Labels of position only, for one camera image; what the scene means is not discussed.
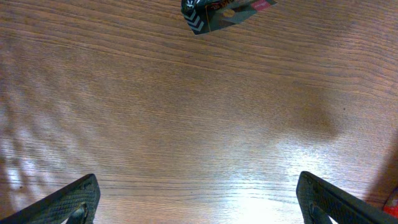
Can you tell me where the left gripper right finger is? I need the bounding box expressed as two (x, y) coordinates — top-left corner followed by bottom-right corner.
(296, 171), (397, 224)

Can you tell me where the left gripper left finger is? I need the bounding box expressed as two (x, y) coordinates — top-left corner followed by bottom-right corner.
(1, 174), (101, 224)

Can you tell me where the red snack bag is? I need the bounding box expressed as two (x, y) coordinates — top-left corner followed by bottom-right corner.
(382, 187), (398, 218)

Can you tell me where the silver dark snack packet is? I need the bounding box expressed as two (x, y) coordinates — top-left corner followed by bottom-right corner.
(181, 0), (277, 35)

